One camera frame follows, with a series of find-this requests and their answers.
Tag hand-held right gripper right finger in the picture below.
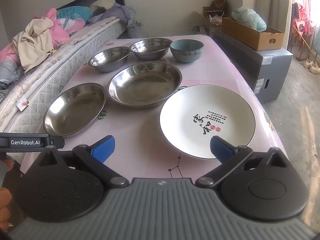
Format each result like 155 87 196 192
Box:
195 135 288 188

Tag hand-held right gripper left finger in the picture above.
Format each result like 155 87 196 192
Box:
37 135 129 188

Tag small steel plate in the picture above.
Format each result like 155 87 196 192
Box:
43 83 107 137

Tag white ceramic plate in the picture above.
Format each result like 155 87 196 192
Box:
159 85 256 159

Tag large steel plate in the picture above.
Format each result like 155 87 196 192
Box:
108 64 182 109

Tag small steel bowl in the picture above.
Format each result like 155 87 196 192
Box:
88 46 130 73

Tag blue ceramic bowl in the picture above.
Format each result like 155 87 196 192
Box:
170 39 204 63

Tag wide steel bowl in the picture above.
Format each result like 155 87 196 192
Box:
129 38 173 61

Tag person's left hand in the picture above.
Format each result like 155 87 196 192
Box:
0 160 13 230

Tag mattress label tag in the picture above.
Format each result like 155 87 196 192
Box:
16 96 30 112

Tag pink patterned tablecloth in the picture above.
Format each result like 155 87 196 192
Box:
21 34 288 180

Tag white quilted mattress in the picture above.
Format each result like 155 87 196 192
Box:
0 17 130 140

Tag grey carton box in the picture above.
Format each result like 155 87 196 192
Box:
215 27 293 104

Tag cream garment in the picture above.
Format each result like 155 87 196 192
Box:
12 19 60 74

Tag long cardboard box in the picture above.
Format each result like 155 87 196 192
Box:
222 17 285 51

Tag pile of clothes and bedding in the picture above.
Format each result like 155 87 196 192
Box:
0 7 87 64

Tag open cardboard box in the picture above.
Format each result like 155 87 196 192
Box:
194 6 223 38

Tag purple bedsheet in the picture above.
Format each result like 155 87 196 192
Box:
86 2 137 28

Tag white green plastic bag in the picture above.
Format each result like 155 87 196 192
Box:
231 7 267 32

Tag cyan patterned pillow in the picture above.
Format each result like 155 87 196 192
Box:
56 5 93 22

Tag cream pillow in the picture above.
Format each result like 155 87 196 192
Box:
90 0 116 12

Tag brown bag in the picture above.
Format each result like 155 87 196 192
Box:
211 0 228 18

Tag hanging pink clothes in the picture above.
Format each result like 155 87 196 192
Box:
291 0 320 35

